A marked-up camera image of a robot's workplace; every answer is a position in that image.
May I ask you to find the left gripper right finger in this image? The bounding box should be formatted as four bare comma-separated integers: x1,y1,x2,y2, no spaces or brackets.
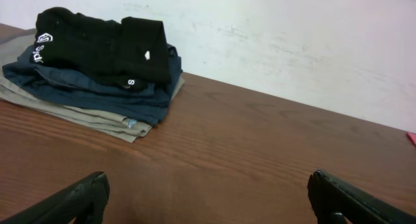
307,169,415,224

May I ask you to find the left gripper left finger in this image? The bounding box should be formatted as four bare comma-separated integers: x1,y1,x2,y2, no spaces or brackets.
1,171,110,224

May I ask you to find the black t-shirt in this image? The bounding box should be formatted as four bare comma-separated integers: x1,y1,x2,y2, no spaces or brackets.
30,7,172,90

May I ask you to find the folded beige garment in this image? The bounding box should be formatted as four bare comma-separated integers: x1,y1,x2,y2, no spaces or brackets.
0,34,186,143

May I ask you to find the red t-shirt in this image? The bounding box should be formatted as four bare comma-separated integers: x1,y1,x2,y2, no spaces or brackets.
406,132,416,145

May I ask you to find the folded navy blue garment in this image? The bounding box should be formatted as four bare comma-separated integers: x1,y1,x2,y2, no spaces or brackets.
3,45,182,125

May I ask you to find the folded grey garment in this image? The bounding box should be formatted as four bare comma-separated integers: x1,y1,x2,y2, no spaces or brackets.
0,29,37,44

